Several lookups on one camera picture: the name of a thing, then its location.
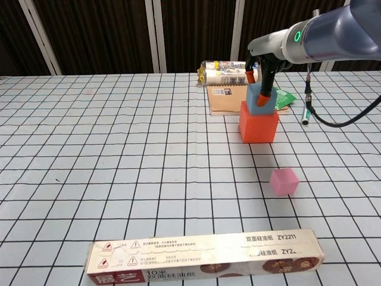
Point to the brown cardboard box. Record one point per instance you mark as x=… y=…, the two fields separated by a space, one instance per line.
x=223 y=102

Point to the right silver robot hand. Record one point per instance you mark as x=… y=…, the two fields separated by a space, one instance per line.
x=274 y=44

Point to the double aluminium frame post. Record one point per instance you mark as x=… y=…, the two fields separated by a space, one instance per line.
x=160 y=35

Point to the long baking paper box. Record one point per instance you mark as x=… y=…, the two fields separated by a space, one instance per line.
x=193 y=253

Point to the aluminium post with bracket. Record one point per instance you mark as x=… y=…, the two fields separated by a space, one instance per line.
x=238 y=29

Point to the pink foam cube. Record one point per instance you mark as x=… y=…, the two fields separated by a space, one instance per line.
x=282 y=183

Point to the orange-red foam cube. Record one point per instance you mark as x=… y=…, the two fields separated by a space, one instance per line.
x=259 y=128

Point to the white yellow snack package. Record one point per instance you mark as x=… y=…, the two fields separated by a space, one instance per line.
x=223 y=74

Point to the green white marker pen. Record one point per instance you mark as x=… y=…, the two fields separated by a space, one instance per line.
x=305 y=117

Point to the green foil packet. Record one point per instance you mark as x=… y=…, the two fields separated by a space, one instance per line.
x=284 y=99

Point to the blue foam cube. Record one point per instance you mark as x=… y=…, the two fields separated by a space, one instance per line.
x=251 y=101

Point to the checked light blue tablecloth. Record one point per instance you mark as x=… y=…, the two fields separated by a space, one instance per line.
x=119 y=164

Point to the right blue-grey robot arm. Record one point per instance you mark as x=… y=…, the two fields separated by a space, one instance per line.
x=333 y=32

